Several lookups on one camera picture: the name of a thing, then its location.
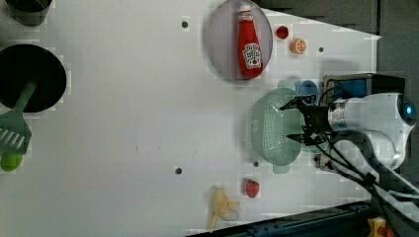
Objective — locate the black cup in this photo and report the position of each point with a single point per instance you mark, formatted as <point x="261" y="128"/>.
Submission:
<point x="29" y="13"/>

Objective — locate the toy orange half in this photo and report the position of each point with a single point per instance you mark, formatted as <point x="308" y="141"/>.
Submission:
<point x="298" y="46"/>

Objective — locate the green plastic strainer basket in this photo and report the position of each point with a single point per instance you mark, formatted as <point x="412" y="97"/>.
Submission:
<point x="270" y="127"/>

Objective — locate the blue bowl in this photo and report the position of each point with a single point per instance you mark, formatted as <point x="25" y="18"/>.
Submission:
<point x="308" y="88"/>

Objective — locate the toy strawberry near plate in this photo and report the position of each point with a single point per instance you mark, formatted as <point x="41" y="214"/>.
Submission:
<point x="282" y="32"/>

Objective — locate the green spatula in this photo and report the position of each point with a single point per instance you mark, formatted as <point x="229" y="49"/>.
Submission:
<point x="15" y="133"/>

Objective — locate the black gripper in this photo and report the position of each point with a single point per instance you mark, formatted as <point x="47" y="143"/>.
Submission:
<point x="315" y="120"/>

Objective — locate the black round pan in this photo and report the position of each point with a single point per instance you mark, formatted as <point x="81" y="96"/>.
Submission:
<point x="24" y="63"/>

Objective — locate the red ketchup bottle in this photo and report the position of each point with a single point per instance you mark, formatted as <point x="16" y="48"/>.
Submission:
<point x="249" y="49"/>

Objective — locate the toy strawberry near banana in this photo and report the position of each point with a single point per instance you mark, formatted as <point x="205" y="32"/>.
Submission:
<point x="252" y="188"/>

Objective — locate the toy peeled banana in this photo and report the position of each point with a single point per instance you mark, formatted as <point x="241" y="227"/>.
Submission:
<point x="222" y="207"/>

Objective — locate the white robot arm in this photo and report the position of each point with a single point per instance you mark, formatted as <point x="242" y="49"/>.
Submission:
<point x="386" y="119"/>

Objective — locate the yellow red emergency button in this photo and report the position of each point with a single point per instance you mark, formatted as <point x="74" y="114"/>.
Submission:
<point x="379" y="228"/>

